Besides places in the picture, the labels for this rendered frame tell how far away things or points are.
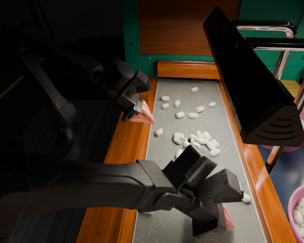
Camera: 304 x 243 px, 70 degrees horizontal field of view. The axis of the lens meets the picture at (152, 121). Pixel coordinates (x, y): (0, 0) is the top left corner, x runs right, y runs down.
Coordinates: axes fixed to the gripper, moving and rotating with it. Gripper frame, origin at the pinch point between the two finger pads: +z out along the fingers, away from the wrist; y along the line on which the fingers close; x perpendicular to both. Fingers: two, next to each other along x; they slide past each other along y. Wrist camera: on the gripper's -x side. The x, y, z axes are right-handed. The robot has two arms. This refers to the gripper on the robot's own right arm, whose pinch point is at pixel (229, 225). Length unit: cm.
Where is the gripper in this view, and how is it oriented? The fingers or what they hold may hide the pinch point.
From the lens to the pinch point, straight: 58.3
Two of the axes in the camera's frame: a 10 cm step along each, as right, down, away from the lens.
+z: 7.6, 5.6, 3.3
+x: -6.4, 5.7, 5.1
